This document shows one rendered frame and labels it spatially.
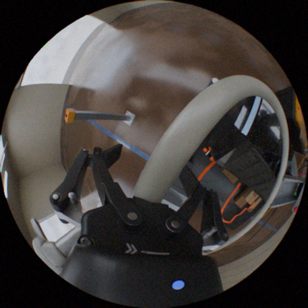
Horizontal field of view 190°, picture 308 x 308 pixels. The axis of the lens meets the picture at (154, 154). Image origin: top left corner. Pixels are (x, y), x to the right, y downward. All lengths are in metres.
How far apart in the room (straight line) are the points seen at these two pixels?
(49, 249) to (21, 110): 5.80
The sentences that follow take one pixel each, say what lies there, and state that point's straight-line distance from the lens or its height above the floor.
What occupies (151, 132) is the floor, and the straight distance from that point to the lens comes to 1.53.
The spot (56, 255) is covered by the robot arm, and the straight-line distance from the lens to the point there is 0.56.
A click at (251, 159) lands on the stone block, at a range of 0.72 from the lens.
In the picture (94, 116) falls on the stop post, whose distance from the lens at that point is 1.24.
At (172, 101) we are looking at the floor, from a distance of 1.49.
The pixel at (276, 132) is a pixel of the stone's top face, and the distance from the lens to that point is 0.79.
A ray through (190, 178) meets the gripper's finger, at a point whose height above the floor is 1.24.
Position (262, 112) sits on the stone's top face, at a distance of 0.70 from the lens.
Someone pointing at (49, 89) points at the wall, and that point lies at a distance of 5.85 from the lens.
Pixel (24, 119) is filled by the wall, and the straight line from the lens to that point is 6.09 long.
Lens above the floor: 1.39
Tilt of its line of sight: 63 degrees down
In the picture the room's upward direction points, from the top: 119 degrees counter-clockwise
